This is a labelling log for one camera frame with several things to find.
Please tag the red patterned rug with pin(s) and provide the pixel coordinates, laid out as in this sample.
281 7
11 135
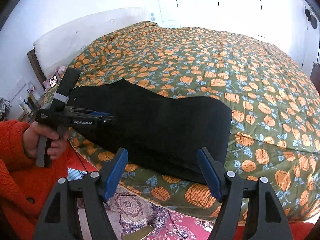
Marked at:
128 213

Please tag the red fuzzy coat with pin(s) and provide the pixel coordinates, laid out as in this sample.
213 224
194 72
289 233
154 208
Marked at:
25 187

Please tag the items on bedside shelf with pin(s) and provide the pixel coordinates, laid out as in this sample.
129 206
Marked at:
29 101

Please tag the black hat on door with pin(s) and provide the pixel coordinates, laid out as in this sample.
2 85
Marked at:
311 18

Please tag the brown wooden nightstand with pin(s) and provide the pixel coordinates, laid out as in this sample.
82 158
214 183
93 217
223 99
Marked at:
315 76

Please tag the white wardrobe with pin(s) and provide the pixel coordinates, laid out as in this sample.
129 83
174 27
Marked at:
267 19

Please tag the person left hand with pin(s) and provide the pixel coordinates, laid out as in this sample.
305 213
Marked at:
42 142

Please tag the black pants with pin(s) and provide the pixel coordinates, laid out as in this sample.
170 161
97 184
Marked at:
160 134

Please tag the white door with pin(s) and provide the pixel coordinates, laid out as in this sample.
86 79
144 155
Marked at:
311 45

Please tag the white headboard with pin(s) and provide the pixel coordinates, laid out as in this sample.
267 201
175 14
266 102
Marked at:
61 45

